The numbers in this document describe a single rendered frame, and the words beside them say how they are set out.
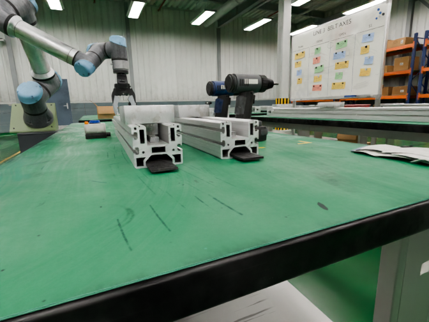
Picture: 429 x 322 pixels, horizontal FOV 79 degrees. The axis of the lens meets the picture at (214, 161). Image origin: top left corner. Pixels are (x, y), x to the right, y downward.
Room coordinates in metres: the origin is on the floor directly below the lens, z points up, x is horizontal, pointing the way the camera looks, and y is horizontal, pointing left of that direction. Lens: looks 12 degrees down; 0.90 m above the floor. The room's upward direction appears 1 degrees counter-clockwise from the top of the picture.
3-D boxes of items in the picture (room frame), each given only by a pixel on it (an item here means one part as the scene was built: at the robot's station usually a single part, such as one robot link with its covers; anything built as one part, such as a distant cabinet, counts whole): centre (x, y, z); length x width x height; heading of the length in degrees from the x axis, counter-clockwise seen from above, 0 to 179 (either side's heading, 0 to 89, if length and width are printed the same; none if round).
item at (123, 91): (1.33, 0.45, 1.02); 0.09 x 0.08 x 0.12; 23
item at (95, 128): (1.10, 0.49, 0.81); 0.10 x 0.08 x 0.06; 113
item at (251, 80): (0.89, -0.14, 0.89); 0.20 x 0.08 x 0.22; 115
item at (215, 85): (1.12, -0.07, 0.89); 0.20 x 0.08 x 0.22; 115
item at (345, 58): (3.69, -1.61, 0.97); 1.50 x 0.50 x 1.95; 24
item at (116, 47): (1.33, 0.45, 1.18); 0.09 x 0.08 x 0.11; 75
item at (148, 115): (0.66, 0.17, 0.87); 0.16 x 0.11 x 0.07; 23
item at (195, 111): (0.97, 0.10, 0.87); 0.16 x 0.11 x 0.07; 23
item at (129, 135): (0.89, 0.27, 0.82); 0.80 x 0.10 x 0.09; 23
